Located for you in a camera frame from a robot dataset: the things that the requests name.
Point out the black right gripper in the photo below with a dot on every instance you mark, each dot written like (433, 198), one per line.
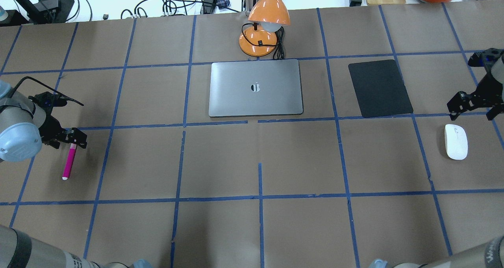
(489, 88)

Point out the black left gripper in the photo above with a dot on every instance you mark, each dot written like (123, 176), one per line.
(50, 127)

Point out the pink marker pen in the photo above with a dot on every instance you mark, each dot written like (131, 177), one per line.
(69, 162)

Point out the white computer mouse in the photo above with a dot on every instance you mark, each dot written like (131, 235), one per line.
(456, 142)

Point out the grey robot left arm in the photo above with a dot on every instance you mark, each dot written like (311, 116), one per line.
(26, 123)

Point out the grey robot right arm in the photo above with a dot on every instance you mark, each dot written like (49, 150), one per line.
(489, 91)

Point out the black mousepad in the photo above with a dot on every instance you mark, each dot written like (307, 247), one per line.
(380, 89)

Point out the silver closed laptop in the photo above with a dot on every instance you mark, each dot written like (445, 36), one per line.
(255, 88)

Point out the orange desk lamp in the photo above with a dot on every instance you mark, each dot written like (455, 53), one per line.
(264, 32)

